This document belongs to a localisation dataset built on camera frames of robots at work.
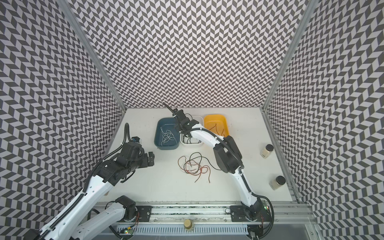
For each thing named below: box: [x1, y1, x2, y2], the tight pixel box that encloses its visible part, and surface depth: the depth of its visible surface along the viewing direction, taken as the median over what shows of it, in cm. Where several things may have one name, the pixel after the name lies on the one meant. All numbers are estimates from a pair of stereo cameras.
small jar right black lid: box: [260, 144, 274, 159], surface depth 89 cm
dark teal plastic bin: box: [154, 117, 180, 151], surface depth 101 cm
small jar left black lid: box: [269, 175, 286, 191], surface depth 77 cm
